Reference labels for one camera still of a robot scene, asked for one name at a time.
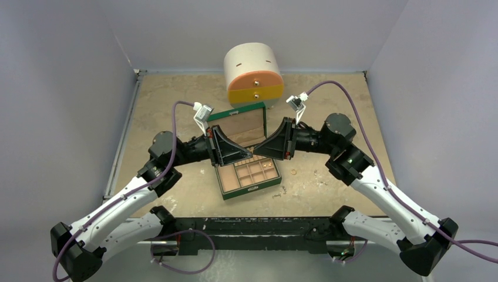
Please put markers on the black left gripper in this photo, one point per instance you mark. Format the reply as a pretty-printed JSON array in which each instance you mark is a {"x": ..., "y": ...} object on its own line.
[{"x": 222, "y": 150}]

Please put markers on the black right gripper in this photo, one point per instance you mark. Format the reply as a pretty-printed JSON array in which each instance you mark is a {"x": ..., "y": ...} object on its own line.
[{"x": 290, "y": 138}]

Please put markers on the green jewelry tray insert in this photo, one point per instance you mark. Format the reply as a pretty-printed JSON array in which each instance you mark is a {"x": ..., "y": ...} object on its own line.
[{"x": 247, "y": 176}]

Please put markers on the small silver earring pair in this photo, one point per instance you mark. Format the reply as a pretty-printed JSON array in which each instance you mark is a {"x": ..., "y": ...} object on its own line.
[{"x": 282, "y": 192}]

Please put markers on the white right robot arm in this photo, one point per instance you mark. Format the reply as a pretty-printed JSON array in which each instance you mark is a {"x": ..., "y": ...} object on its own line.
[{"x": 419, "y": 237}]

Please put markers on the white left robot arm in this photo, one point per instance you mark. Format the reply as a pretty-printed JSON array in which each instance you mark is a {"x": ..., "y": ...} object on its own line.
[{"x": 80, "y": 247}]

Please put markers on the green jewelry box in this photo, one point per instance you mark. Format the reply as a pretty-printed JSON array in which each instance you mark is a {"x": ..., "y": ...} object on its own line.
[{"x": 247, "y": 127}]

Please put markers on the white drawer cabinet orange yellow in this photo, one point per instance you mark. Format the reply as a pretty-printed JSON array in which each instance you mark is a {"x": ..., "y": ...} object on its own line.
[{"x": 252, "y": 75}]

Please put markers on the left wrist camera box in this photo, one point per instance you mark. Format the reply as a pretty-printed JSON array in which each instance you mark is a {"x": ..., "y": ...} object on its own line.
[{"x": 203, "y": 112}]

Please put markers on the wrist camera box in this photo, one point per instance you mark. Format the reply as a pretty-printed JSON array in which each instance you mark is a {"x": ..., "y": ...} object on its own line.
[
  {"x": 203, "y": 112},
  {"x": 297, "y": 104}
]

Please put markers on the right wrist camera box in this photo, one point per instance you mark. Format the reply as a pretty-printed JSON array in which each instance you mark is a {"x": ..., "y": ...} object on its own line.
[{"x": 297, "y": 104}]

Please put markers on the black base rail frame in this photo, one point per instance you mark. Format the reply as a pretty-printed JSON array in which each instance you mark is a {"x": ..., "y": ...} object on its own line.
[{"x": 315, "y": 235}]

